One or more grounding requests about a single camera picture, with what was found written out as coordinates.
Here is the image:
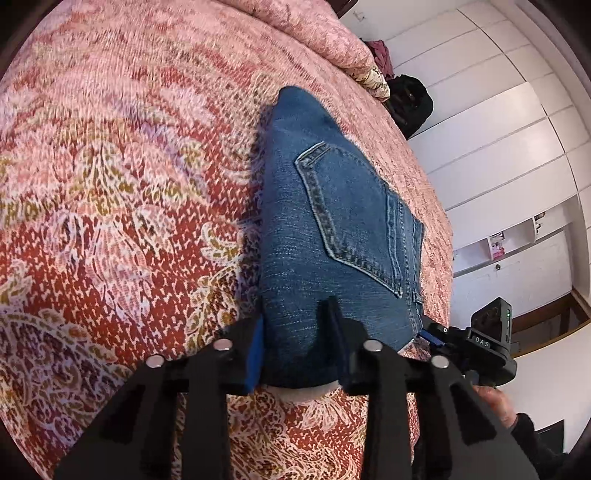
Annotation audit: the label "blue denim jeans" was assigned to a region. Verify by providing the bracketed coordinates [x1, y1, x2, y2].
[259, 86, 424, 389]

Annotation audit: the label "dark sleeved right forearm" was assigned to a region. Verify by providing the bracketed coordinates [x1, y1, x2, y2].
[511, 413, 591, 480]

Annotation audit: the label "magenta clothing pile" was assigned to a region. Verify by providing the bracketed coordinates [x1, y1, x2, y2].
[365, 40, 394, 80]

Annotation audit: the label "right hand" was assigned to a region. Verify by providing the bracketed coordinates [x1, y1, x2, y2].
[473, 385, 518, 429]

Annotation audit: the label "brown wooden door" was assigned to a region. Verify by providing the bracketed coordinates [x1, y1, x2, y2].
[511, 289, 590, 358]

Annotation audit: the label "white built-in wardrobe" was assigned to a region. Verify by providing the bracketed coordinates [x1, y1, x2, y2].
[342, 1, 590, 326]

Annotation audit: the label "black bag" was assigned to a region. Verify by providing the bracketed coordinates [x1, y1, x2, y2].
[384, 75, 434, 139]

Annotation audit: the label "pink red patterned bedspread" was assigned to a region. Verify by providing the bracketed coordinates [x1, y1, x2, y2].
[1, 1, 452, 479]

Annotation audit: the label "pink folded quilt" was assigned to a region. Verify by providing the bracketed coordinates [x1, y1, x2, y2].
[226, 0, 390, 102]

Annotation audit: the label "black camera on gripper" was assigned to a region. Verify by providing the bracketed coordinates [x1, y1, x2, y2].
[471, 297, 512, 345]

